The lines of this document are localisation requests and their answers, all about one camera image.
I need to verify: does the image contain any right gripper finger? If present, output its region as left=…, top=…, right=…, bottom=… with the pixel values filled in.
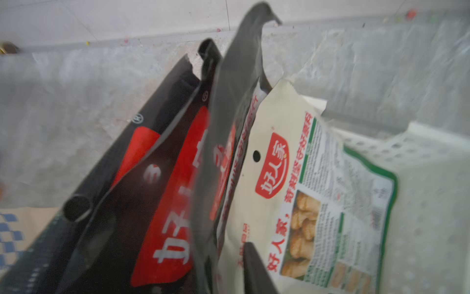
left=243, top=242, right=278, bottom=294

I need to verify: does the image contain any cream green food packet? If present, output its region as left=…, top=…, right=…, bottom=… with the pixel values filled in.
left=219, top=80, right=398, bottom=294

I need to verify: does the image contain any black red condiment packet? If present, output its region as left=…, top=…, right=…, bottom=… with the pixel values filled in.
left=1, top=39, right=222, bottom=294

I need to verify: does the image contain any blue checkered paper bag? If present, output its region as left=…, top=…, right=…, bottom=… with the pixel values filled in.
left=1, top=207, right=59, bottom=276

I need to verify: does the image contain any white plastic basket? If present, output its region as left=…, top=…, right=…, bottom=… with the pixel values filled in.
left=307, top=98, right=470, bottom=294

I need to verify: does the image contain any small brass object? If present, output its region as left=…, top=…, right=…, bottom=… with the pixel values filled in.
left=0, top=42, right=20, bottom=55

